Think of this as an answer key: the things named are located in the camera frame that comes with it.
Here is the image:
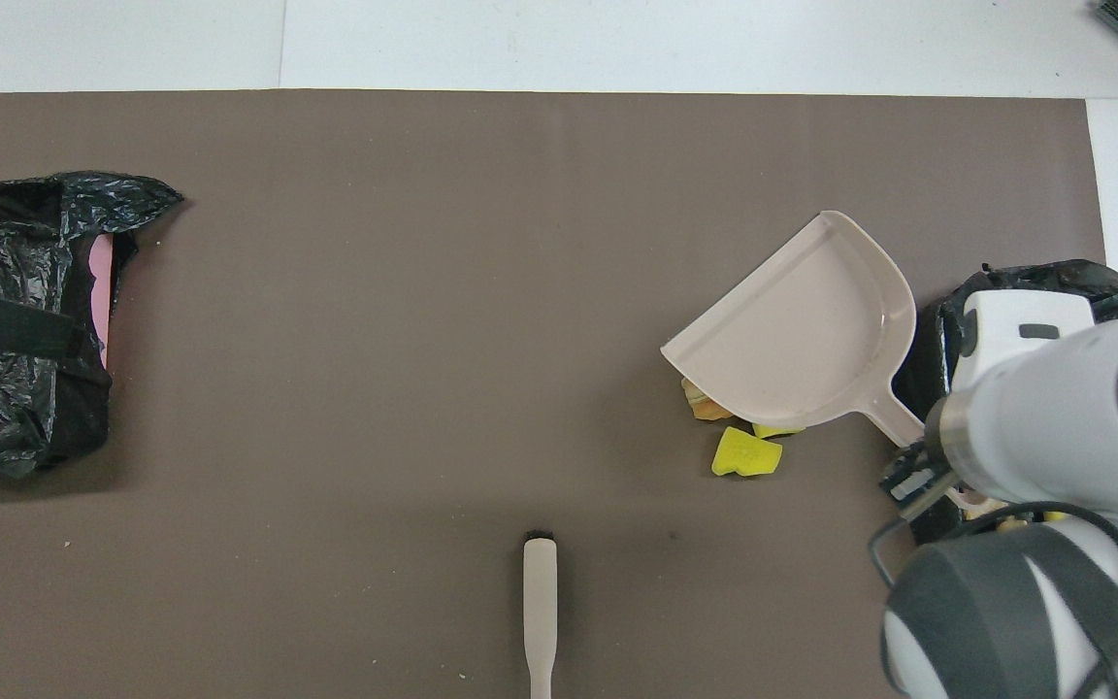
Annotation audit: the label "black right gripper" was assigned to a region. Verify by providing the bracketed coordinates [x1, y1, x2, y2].
[880, 441, 964, 546]

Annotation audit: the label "beige plastic dustpan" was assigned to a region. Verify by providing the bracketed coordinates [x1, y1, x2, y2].
[660, 210, 931, 450]

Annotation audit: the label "striped croissant piece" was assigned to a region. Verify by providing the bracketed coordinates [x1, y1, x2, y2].
[681, 377, 730, 423]

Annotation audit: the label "beige brush black bristles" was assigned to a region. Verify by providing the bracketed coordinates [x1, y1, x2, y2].
[522, 529, 559, 699]

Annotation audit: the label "black trash bag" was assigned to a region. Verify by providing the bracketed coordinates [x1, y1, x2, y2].
[892, 259, 1118, 545]
[0, 171, 185, 479]

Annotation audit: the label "pink plastic bin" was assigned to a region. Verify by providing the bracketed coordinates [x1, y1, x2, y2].
[88, 236, 115, 370]

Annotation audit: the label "brown table mat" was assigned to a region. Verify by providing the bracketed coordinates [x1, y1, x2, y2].
[0, 90, 1118, 699]

